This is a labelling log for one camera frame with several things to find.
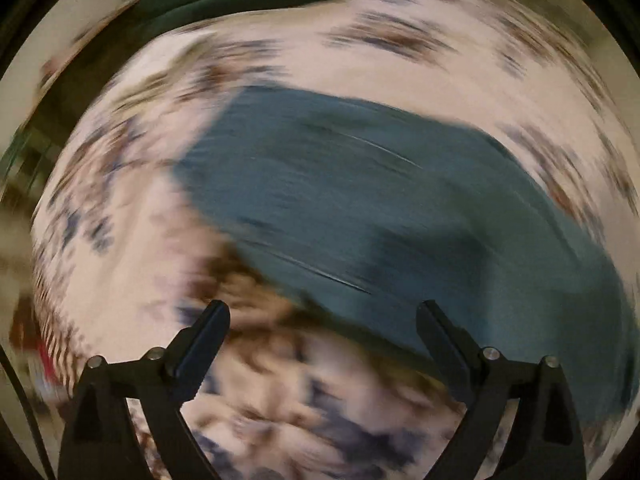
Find floral printed blanket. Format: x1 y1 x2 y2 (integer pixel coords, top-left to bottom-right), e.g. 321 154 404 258
30 0 637 480

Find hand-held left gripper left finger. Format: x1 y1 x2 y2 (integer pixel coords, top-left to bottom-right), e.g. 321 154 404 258
57 299 231 480

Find blue pants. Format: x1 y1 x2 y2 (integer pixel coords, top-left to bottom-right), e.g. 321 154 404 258
172 85 637 427

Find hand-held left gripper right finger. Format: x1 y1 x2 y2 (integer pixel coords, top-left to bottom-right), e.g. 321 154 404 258
416 299 588 480

